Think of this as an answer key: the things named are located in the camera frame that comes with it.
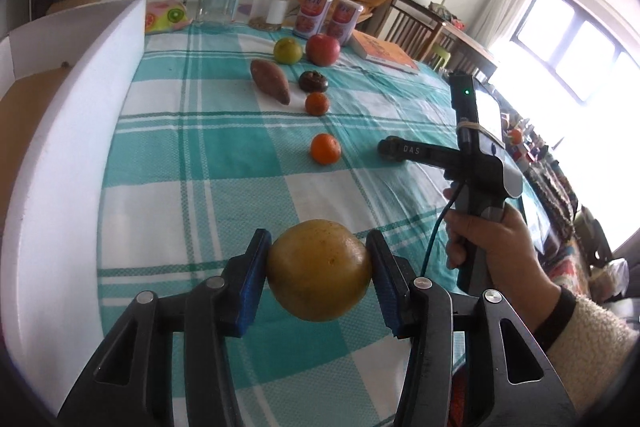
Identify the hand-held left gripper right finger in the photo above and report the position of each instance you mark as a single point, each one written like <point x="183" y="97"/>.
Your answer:
<point x="387" y="287"/>

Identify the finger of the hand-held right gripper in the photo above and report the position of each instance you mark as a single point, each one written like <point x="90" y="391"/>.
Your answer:
<point x="415" y="152"/>

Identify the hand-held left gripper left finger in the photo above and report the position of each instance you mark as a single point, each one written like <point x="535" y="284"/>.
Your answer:
<point x="250" y="287"/>

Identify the large yellow-brown citrus fruit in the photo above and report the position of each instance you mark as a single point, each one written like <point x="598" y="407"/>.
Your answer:
<point x="320" y="269"/>

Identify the bright orange tangerine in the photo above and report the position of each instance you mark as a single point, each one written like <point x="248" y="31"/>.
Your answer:
<point x="325" y="149"/>

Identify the dark orange tangerine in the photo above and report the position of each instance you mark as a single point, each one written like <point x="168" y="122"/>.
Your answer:
<point x="317" y="103"/>

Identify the reddish sweet potato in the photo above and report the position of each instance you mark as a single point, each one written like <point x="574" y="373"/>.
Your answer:
<point x="270" y="81"/>

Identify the green citrus fruit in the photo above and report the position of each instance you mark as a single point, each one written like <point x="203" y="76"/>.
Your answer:
<point x="287" y="51"/>

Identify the person's right forearm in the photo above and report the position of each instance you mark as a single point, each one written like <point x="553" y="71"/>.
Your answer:
<point x="590" y="347"/>

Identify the person's right hand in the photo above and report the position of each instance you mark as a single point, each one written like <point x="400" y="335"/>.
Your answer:
<point x="510" y="257"/>

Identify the pile of oranges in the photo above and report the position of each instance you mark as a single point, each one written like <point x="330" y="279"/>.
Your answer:
<point x="515" y="136"/>

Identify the green plastic stool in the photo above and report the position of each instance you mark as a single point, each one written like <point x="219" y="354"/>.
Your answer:
<point x="440" y="58"/>

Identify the orange cover book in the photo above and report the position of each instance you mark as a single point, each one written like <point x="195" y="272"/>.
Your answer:
<point x="387" y="53"/>

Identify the dark wooden table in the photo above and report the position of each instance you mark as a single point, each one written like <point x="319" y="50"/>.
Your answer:
<point x="470" y="47"/>

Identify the dark wooden chair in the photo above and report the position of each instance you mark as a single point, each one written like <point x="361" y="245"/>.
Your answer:
<point x="407" y="19"/>

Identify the red apple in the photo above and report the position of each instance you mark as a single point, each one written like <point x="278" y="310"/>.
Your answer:
<point x="323" y="50"/>

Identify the teal checked tablecloth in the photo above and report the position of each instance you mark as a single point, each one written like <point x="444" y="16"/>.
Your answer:
<point x="210" y="147"/>

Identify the red label food can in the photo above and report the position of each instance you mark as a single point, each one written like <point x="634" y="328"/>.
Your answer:
<point x="343" y="19"/>
<point x="312" y="13"/>

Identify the window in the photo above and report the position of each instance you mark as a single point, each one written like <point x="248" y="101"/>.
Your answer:
<point x="575" y="42"/>

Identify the clear plastic jar black lid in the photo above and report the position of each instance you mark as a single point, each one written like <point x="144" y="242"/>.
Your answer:
<point x="271" y="4"/>

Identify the white foam board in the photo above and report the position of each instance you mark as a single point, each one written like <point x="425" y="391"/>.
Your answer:
<point x="70" y="147"/>

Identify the clear glass jar gold lid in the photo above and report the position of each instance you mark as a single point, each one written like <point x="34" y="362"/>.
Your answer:
<point x="220" y="2"/>

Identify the cardboard box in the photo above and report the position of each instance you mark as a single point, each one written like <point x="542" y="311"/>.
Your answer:
<point x="20" y="117"/>

